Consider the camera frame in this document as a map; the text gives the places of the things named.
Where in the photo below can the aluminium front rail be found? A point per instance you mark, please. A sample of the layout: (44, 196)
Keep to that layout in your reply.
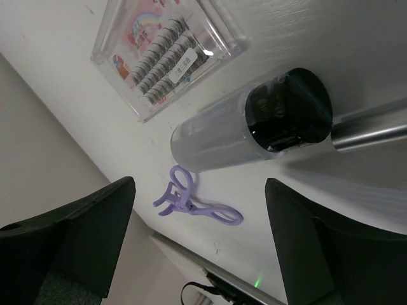
(198, 269)

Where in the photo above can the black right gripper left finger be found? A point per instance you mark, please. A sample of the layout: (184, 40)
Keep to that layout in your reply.
(67, 255)

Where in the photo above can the red lip gloss tube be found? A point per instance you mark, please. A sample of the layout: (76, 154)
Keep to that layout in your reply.
(376, 126)

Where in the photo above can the clear tube black cap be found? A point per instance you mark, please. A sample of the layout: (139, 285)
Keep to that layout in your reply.
(260, 121)

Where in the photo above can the purple eyelash curler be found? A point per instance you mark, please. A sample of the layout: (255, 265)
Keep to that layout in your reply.
(179, 197)

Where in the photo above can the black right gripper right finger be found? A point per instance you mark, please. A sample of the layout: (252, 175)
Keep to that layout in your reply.
(328, 258)

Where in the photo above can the clear false eyelash case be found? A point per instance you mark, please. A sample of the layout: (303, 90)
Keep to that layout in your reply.
(153, 52)

